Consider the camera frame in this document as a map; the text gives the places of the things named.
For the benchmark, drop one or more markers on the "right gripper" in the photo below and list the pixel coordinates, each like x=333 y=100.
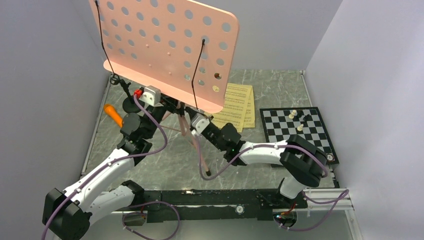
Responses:
x=189 y=113

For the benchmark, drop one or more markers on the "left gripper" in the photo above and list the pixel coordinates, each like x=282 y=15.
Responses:
x=168 y=101

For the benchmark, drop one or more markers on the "yellow sheet music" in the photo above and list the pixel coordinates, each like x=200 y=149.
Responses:
x=249 y=120
x=235 y=105

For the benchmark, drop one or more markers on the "pink music stand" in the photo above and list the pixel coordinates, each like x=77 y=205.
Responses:
x=176 y=46

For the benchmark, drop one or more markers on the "orange toy microphone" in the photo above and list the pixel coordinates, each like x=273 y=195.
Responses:
x=113 y=114

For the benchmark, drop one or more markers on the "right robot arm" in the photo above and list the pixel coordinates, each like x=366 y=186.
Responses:
x=305 y=162

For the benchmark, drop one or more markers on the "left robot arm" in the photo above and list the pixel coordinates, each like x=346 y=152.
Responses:
x=69 y=213

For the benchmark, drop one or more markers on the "black white chessboard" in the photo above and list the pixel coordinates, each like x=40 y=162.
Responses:
x=277 y=126

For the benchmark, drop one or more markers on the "white chess piece upper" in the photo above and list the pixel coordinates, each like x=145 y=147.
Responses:
x=293 y=114

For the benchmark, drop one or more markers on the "white chess piece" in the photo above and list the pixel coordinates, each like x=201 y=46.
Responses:
x=293 y=114
x=300 y=128

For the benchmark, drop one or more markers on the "white chess piece lower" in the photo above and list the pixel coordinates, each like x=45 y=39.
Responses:
x=300 y=128

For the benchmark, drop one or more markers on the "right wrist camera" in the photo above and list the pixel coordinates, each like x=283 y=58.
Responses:
x=198 y=124

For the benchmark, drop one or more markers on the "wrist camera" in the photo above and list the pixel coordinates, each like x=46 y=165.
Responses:
x=149 y=95
x=198 y=124

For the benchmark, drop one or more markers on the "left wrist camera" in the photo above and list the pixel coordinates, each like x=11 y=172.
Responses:
x=149 y=95

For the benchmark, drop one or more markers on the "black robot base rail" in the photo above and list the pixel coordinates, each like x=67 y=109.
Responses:
x=194 y=204

